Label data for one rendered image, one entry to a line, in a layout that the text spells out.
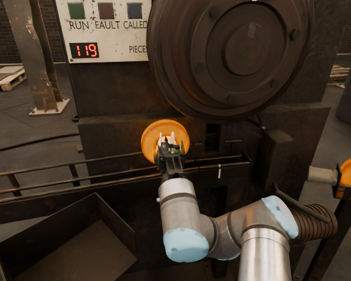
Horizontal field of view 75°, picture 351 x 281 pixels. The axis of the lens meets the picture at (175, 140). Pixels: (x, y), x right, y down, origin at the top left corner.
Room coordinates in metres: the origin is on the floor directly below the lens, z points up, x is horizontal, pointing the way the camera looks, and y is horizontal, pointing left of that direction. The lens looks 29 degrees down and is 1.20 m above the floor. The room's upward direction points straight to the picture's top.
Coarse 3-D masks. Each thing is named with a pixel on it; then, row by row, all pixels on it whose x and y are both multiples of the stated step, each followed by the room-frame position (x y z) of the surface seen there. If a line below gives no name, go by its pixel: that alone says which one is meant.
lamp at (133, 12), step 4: (128, 4) 0.76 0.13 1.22; (132, 4) 0.76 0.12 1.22; (136, 4) 0.76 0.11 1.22; (128, 8) 0.76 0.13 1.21; (132, 8) 0.76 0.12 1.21; (136, 8) 0.76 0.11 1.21; (140, 8) 0.76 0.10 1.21; (128, 12) 0.76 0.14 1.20; (132, 12) 0.76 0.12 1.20; (136, 12) 0.76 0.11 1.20; (140, 12) 0.76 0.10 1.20; (132, 16) 0.76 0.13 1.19; (136, 16) 0.76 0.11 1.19; (140, 16) 0.76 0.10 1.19
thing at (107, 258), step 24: (48, 216) 0.44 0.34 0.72; (72, 216) 0.47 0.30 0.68; (96, 216) 0.52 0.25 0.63; (24, 240) 0.39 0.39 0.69; (48, 240) 0.42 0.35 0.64; (72, 240) 0.45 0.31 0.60; (96, 240) 0.45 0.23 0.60; (120, 240) 0.44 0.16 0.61; (0, 264) 0.30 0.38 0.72; (24, 264) 0.37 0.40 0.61; (48, 264) 0.38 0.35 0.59; (72, 264) 0.38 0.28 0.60; (96, 264) 0.38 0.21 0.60; (120, 264) 0.38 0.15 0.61
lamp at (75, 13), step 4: (72, 4) 0.73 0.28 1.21; (76, 4) 0.73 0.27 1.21; (80, 4) 0.74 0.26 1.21; (72, 8) 0.73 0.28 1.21; (76, 8) 0.73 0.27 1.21; (80, 8) 0.73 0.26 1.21; (72, 12) 0.73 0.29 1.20; (76, 12) 0.73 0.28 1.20; (80, 12) 0.73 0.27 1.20; (72, 16) 0.73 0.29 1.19; (76, 16) 0.73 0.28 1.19; (80, 16) 0.73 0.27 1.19
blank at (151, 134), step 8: (160, 120) 0.66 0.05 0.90; (168, 120) 0.66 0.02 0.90; (152, 128) 0.63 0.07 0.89; (160, 128) 0.63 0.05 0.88; (168, 128) 0.64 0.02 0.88; (176, 128) 0.64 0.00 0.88; (184, 128) 0.67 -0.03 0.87; (144, 136) 0.63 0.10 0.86; (152, 136) 0.63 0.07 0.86; (176, 136) 0.64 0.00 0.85; (184, 136) 0.65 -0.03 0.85; (144, 144) 0.62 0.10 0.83; (152, 144) 0.63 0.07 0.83; (184, 144) 0.65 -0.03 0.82; (144, 152) 0.62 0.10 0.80; (152, 152) 0.63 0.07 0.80; (152, 160) 0.63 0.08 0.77
